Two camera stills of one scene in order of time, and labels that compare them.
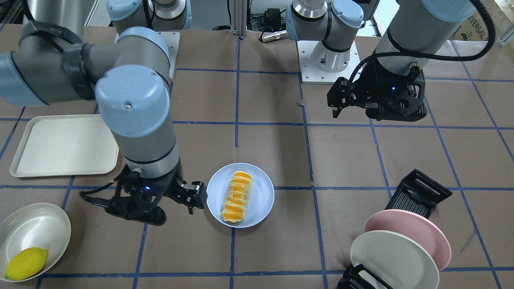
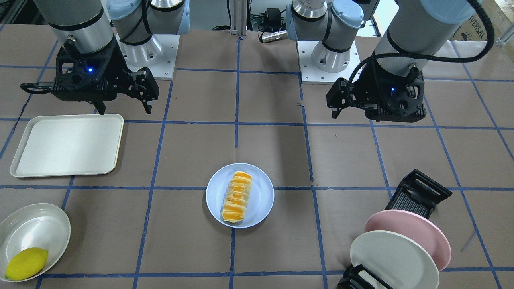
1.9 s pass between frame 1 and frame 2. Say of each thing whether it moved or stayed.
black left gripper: stayed
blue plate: stayed
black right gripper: moved
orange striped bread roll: stayed
